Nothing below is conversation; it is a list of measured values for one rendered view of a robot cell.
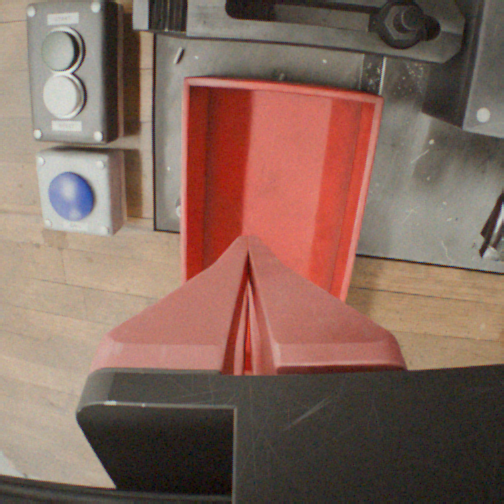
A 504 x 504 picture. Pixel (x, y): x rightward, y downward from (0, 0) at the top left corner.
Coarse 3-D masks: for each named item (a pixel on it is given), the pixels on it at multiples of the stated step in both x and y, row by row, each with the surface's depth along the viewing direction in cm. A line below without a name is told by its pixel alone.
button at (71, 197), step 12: (60, 180) 29; (72, 180) 29; (84, 180) 29; (48, 192) 30; (60, 192) 29; (72, 192) 29; (84, 192) 29; (60, 204) 30; (72, 204) 30; (84, 204) 30; (72, 216) 30; (84, 216) 30
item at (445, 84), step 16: (464, 0) 19; (464, 16) 19; (464, 32) 19; (464, 48) 19; (432, 64) 25; (448, 64) 22; (464, 64) 19; (432, 80) 25; (448, 80) 22; (464, 80) 19; (432, 96) 25; (448, 96) 22; (432, 112) 24; (448, 112) 22
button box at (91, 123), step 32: (64, 0) 24; (96, 0) 24; (32, 32) 25; (96, 32) 25; (32, 64) 26; (96, 64) 26; (32, 96) 27; (96, 96) 27; (64, 128) 28; (96, 128) 28
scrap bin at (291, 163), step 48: (192, 96) 24; (240, 96) 28; (288, 96) 27; (336, 96) 22; (192, 144) 25; (240, 144) 29; (288, 144) 29; (336, 144) 28; (192, 192) 27; (240, 192) 31; (288, 192) 31; (336, 192) 30; (192, 240) 29; (288, 240) 32; (336, 240) 32; (336, 288) 30
